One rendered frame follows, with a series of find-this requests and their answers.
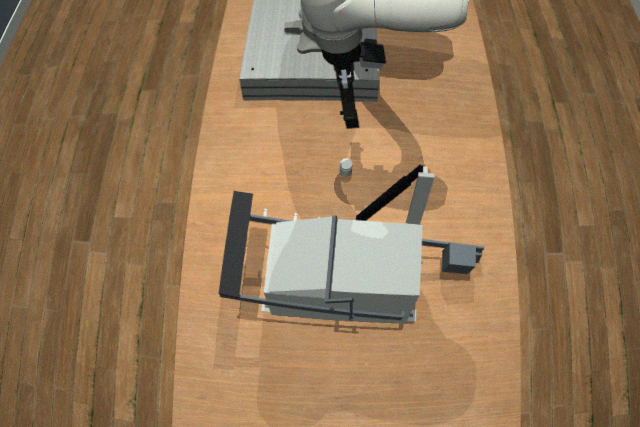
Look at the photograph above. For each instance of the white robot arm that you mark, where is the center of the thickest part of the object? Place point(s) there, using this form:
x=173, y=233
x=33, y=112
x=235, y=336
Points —
x=332, y=20

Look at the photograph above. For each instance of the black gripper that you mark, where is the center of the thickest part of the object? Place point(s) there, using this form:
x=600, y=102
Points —
x=342, y=61

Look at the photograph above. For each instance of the black long thin rod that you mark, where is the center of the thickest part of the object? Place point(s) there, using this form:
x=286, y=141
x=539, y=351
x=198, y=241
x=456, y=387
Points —
x=390, y=194

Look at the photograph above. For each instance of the grey cylinder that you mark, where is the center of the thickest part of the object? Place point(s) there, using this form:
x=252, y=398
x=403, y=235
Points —
x=345, y=167

